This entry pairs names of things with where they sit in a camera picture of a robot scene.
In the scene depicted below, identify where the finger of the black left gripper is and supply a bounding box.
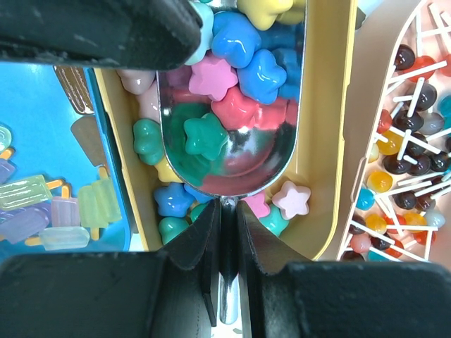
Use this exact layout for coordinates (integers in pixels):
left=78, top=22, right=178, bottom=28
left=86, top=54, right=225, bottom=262
left=1, top=0, right=203, bottom=70

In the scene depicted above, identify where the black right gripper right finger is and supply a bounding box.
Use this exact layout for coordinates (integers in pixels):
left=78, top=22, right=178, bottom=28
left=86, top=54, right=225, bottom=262
left=237, top=202, right=450, bottom=337

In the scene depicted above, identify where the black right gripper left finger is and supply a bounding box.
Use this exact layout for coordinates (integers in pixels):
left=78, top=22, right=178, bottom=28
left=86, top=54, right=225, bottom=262
left=1, top=201, right=221, bottom=337

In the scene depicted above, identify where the metal candy scoop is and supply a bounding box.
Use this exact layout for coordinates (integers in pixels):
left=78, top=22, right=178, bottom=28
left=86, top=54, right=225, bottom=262
left=157, top=1, right=309, bottom=324

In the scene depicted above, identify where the yellow oval candy tray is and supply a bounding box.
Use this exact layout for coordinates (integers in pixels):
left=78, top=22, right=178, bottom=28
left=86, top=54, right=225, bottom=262
left=94, top=1, right=358, bottom=260

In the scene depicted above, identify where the pink oval lollipop tray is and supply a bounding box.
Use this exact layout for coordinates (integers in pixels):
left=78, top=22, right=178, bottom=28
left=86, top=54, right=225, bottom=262
left=333, top=1, right=450, bottom=266

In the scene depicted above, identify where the blue oval candy tray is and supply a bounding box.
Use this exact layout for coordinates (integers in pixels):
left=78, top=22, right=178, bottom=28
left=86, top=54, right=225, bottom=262
left=1, top=62, right=134, bottom=252

